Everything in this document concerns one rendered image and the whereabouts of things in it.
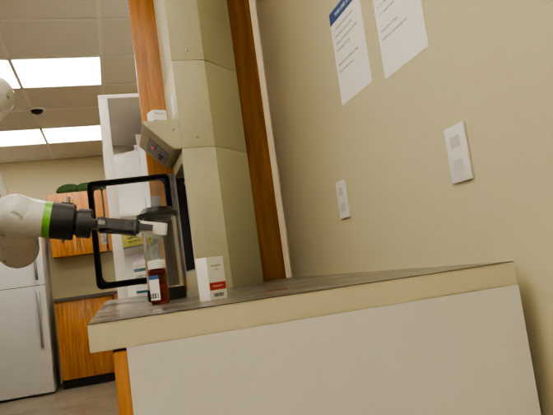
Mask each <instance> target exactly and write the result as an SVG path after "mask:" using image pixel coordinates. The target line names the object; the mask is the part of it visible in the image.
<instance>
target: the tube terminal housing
mask: <svg viewBox="0 0 553 415"><path fill-rule="evenodd" d="M172 92H173V99H174V112H175V116H174V118H173V112H172V104H171V98H170V97H171V95H172ZM164 94H165V108H166V114H167V120H170V119H177V120H178V121H179V131H180V138H181V145H182V149H181V151H180V153H179V155H178V157H177V159H176V161H175V163H174V166H173V171H174V178H184V181H185V188H186V195H187V202H188V207H189V214H190V221H191V223H190V229H191V236H192V243H193V257H194V263H195V259H202V258H208V257H216V256H222V257H223V264H224V270H225V283H226V288H230V287H240V286H244V285H249V284H254V283H260V282H263V270H262V263H261V256H260V250H259V243H258V232H257V225H256V219H255V212H254V206H253V194H252V188H251V181H250V175H249V163H248V157H247V151H246V144H245V137H244V126H243V120H242V113H241V106H240V100H239V88H238V82H237V75H236V72H232V71H231V70H228V69H226V68H223V67H220V66H218V65H215V64H214V63H210V62H208V61H206V60H184V61H172V62H171V64H170V70H169V74H168V77H167V81H166V84H165V91H164ZM186 276H187V277H186V283H187V289H188V291H191V292H199V290H198V276H197V269H196V263H195V271H192V272H189V273H187V270H186Z"/></svg>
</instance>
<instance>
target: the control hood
mask: <svg viewBox="0 0 553 415"><path fill-rule="evenodd" d="M149 138H150V139H151V140H152V141H154V142H155V143H156V144H158V145H159V146H160V147H162V148H163V149H164V150H165V151H167V152H168V153H169V156H168V159H167V161H166V163H165V165H164V164H162V163H161V162H160V161H158V160H157V159H156V158H155V157H154V156H153V155H152V154H150V153H149V152H148V151H147V150H146V148H147V144H148V141H149ZM139 146H140V148H141V149H142V150H144V151H145V152H146V153H148V154H149V155H150V156H152V157H153V158H154V159H155V160H157V161H158V162H159V163H161V164H162V165H163V166H164V167H165V168H172V167H173V166H174V163H175V161H176V159H177V157H178V155H179V153H180V151H181V149H182V145H181V138H180V131H179V121H178V120H177V119H170V120H156V121H144V122H143V124H142V133H141V138H140V143H139Z"/></svg>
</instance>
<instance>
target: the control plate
mask: <svg viewBox="0 0 553 415"><path fill-rule="evenodd" d="M152 144H153V145H154V146H153V145H152ZM151 147H153V148H154V149H153V148H151ZM146 150H147V151H148V152H149V153H150V154H152V155H153V156H154V157H155V158H156V159H157V160H158V161H160V162H161V163H162V164H164V165H165V163H166V161H167V159H168V156H169V153H168V152H167V151H165V150H164V149H163V148H162V147H160V146H159V145H158V144H156V143H155V142H154V141H152V140H151V139H150V138H149V141H148V144H147V148H146ZM161 150H162V151H163V152H162V153H161V154H162V156H163V157H164V159H163V158H162V157H160V158H161V159H162V160H159V155H158V154H160V152H161Z"/></svg>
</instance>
